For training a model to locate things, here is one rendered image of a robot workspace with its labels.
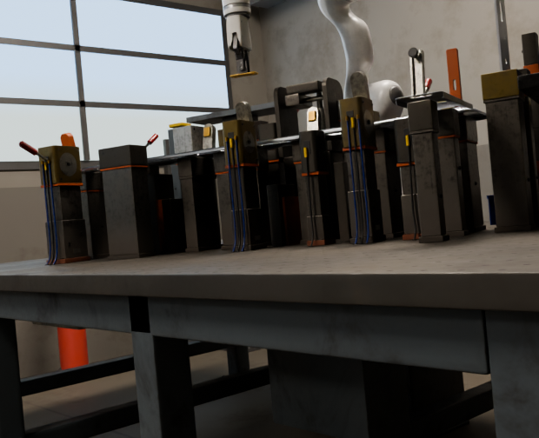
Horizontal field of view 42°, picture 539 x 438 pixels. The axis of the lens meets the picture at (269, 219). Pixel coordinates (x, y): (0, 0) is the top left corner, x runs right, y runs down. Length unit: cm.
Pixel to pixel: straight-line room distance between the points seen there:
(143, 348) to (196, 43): 400
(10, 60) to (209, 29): 153
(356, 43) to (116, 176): 94
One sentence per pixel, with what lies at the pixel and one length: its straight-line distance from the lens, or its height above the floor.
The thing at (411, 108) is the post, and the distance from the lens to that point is 148.
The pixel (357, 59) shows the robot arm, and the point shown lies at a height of 130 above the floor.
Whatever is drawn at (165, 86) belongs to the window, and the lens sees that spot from 496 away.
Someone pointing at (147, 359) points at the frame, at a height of 54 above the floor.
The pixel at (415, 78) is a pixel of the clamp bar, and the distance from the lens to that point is 207.
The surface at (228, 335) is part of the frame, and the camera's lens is 114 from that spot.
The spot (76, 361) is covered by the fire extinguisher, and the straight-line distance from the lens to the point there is 407.
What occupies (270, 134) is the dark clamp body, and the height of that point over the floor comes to 105.
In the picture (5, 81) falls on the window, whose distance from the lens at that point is 445.
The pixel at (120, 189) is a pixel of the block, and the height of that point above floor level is 91.
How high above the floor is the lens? 77
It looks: level
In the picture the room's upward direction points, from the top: 5 degrees counter-clockwise
